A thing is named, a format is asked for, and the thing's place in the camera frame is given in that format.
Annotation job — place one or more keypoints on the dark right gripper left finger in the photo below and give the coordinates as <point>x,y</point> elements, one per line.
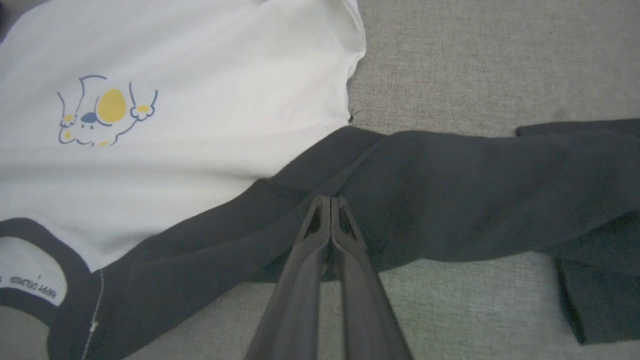
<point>295,300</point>

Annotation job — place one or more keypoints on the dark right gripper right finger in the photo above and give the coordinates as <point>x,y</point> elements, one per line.
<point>365,310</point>

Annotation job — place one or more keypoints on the white and navy raglan shirt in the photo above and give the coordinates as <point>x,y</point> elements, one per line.
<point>475,65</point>

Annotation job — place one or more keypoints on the white shirt with black sleeves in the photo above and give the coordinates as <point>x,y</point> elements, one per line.
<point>200,125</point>

